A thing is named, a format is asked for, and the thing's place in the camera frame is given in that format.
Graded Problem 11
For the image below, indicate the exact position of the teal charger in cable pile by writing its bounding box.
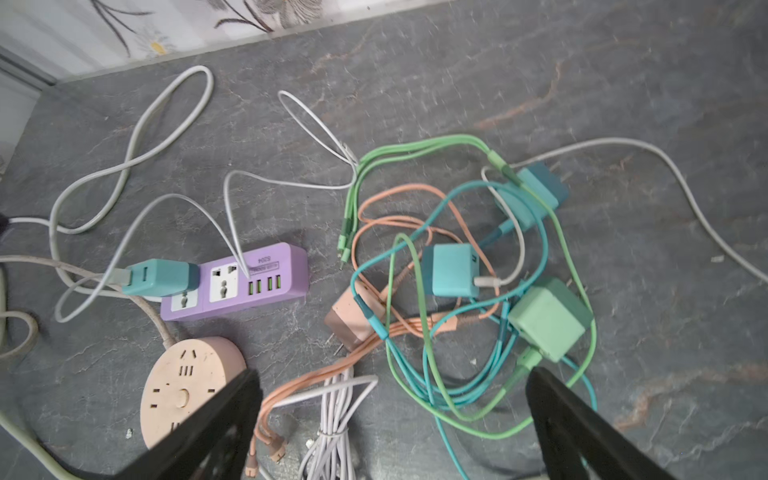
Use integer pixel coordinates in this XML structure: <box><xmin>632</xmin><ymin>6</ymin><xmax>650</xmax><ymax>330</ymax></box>
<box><xmin>421</xmin><ymin>244</ymin><xmax>480</xmax><ymax>298</ymax></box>

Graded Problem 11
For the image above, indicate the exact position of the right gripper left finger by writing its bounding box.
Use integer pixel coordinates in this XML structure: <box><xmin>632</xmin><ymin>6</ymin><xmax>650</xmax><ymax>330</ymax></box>
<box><xmin>114</xmin><ymin>369</ymin><xmax>263</xmax><ymax>480</ymax></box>

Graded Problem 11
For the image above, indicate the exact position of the white purple strip cord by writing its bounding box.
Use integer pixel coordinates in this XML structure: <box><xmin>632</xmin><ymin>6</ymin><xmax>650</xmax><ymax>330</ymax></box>
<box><xmin>0</xmin><ymin>64</ymin><xmax>215</xmax><ymax>298</ymax></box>

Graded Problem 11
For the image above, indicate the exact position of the pink charger adapter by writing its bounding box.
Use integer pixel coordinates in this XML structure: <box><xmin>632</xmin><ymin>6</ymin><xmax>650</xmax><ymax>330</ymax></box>
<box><xmin>324</xmin><ymin>281</ymin><xmax>384</xmax><ymax>352</ymax></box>

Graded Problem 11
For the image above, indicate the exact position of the white bundled cable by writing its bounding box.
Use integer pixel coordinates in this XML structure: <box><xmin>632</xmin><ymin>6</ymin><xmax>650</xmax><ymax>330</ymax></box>
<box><xmin>296</xmin><ymin>365</ymin><xmax>380</xmax><ymax>480</ymax></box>

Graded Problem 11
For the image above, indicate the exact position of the teal charger with white cable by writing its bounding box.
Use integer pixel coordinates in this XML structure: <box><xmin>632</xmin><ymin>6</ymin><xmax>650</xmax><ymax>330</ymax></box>
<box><xmin>55</xmin><ymin>90</ymin><xmax>360</xmax><ymax>323</ymax></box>

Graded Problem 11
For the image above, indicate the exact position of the purple power strip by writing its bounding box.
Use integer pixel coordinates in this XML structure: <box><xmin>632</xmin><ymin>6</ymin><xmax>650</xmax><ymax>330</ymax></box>
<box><xmin>160</xmin><ymin>242</ymin><xmax>309</xmax><ymax>322</ymax></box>

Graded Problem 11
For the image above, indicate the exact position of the green charger cube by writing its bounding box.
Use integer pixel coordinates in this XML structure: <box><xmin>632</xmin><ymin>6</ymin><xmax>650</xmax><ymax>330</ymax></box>
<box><xmin>508</xmin><ymin>276</ymin><xmax>594</xmax><ymax>362</ymax></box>

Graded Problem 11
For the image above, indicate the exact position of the pink multi-head cable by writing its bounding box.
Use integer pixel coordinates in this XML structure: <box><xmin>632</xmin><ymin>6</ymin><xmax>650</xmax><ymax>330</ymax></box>
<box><xmin>242</xmin><ymin>182</ymin><xmax>502</xmax><ymax>478</ymax></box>

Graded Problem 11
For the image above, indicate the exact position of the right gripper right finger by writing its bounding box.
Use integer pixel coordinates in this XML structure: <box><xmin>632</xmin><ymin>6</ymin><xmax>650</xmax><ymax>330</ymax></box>
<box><xmin>525</xmin><ymin>367</ymin><xmax>673</xmax><ymax>480</ymax></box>

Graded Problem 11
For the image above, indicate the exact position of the green multi-head cable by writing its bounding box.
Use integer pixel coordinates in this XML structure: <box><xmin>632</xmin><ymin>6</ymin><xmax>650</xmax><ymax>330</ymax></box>
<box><xmin>335</xmin><ymin>133</ymin><xmax>599</xmax><ymax>442</ymax></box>

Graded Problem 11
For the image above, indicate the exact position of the white orange strip cord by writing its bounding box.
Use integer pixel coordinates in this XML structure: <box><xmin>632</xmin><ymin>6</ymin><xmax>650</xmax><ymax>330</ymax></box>
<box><xmin>0</xmin><ymin>410</ymin><xmax>79</xmax><ymax>480</ymax></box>

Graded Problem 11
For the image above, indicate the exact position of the pink round power socket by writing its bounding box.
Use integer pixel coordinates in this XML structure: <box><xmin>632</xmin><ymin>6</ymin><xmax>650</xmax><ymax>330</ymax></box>
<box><xmin>140</xmin><ymin>337</ymin><xmax>246</xmax><ymax>449</ymax></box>

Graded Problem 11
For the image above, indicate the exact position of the beige round socket cord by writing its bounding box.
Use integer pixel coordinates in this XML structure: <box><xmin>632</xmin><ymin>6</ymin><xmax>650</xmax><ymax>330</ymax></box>
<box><xmin>0</xmin><ymin>254</ymin><xmax>178</xmax><ymax>361</ymax></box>

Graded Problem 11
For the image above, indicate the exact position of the white long thin cable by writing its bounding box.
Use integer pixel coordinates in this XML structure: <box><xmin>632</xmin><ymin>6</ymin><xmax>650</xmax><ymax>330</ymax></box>
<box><xmin>509</xmin><ymin>136</ymin><xmax>768</xmax><ymax>286</ymax></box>

